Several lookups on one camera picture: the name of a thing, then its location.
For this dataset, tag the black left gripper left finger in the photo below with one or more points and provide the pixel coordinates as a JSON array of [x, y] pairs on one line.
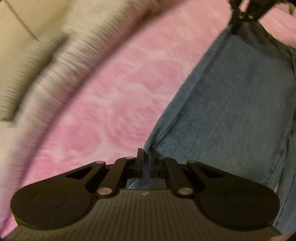
[[119, 173]]

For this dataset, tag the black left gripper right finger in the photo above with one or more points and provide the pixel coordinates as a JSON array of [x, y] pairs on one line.
[[172, 172]]

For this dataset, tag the pink rose pattern blanket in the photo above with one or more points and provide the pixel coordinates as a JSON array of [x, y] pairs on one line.
[[117, 108]]

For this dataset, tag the white striped quilt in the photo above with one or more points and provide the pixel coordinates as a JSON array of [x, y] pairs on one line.
[[38, 81]]

